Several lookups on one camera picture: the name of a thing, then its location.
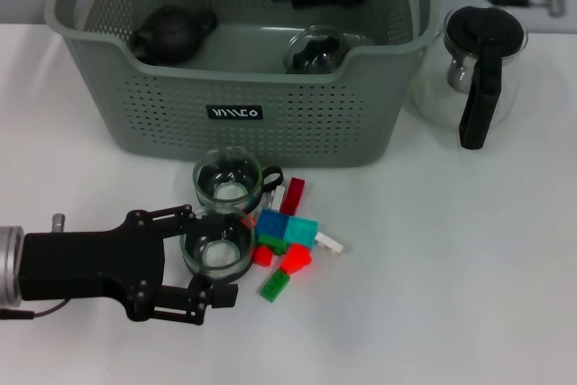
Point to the tiny red toy brick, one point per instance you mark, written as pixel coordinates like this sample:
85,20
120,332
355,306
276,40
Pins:
250,222

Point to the grey-green perforated storage bin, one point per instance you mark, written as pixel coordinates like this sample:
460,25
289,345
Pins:
180,101

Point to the dark green toy brick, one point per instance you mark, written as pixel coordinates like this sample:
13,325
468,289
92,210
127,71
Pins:
272,244

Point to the flat green toy brick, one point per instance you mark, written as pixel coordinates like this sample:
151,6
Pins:
275,286

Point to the glass jar with teal bricks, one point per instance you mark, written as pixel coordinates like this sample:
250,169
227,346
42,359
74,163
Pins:
315,51

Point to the black clay teapot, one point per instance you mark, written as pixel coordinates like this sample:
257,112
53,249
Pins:
169,33

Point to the glass teacup with black holder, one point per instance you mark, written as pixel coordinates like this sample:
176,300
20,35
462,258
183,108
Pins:
225,177
216,259

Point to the small red toy brick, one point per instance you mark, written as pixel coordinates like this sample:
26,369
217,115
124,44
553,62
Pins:
263,255

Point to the blue toy brick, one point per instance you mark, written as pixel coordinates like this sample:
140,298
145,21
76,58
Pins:
272,224

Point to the dark red toy brick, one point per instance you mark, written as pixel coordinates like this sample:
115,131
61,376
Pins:
293,195

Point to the teal toy brick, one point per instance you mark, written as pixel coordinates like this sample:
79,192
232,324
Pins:
301,231

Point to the large red toy brick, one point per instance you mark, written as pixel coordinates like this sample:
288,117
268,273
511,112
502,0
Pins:
295,259

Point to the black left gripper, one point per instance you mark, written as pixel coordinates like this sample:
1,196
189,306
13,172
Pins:
90,263

